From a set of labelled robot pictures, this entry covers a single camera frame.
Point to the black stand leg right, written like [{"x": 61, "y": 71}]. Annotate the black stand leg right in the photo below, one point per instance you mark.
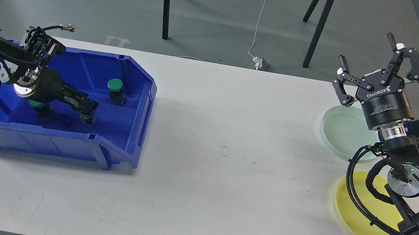
[{"x": 319, "y": 28}]

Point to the pale green plate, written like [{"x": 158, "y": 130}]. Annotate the pale green plate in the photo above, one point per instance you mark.
[{"x": 344, "y": 130}]

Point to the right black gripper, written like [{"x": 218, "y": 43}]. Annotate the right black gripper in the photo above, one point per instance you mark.
[{"x": 386, "y": 102}]

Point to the blue plastic bin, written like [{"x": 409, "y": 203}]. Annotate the blue plastic bin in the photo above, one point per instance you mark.
[{"x": 119, "y": 132}]

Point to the yellow push button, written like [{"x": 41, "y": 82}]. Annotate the yellow push button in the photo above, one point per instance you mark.
[{"x": 88, "y": 118}]

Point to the green push button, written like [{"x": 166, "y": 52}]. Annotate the green push button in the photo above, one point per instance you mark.
[
  {"x": 44, "y": 111},
  {"x": 116, "y": 93}
]

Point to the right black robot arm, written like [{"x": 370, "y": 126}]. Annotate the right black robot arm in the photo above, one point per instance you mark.
[{"x": 395, "y": 178}]

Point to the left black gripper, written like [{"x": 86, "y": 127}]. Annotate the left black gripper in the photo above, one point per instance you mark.
[{"x": 50, "y": 86}]

